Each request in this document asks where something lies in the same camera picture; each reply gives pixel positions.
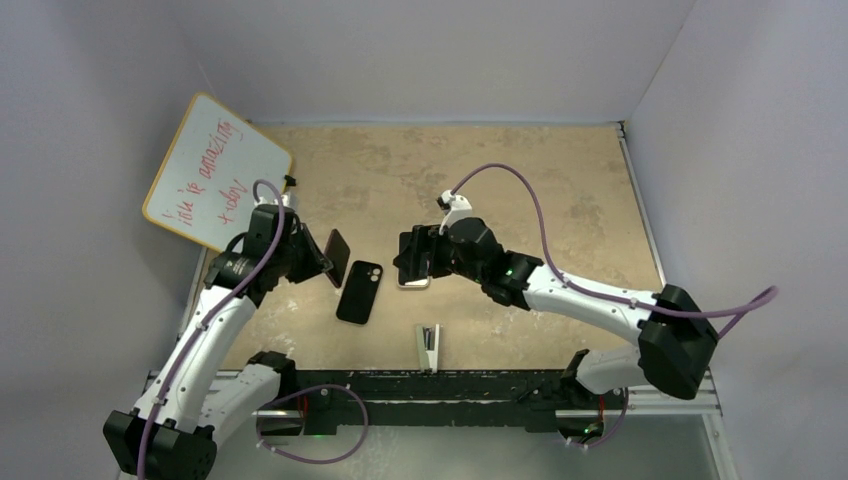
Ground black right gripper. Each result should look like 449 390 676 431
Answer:
394 226 486 285

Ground purple smartphone black screen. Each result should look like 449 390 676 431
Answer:
398 232 429 287

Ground white phone case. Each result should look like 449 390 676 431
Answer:
396 231 432 290

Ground black phone case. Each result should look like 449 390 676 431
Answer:
336 260 384 325

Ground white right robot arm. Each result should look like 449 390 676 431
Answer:
393 217 718 407

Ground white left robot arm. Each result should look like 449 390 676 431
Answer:
103 204 330 479

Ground white stapler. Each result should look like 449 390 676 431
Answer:
415 324 442 374

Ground yellow framed whiteboard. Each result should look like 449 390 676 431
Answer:
142 92 293 251

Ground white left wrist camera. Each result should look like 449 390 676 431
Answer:
277 192 300 211

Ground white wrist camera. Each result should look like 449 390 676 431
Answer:
437 190 473 235
277 192 300 211

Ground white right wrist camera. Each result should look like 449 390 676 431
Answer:
437 190 473 235

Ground black aluminium mounting rail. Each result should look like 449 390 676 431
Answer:
142 368 723 439

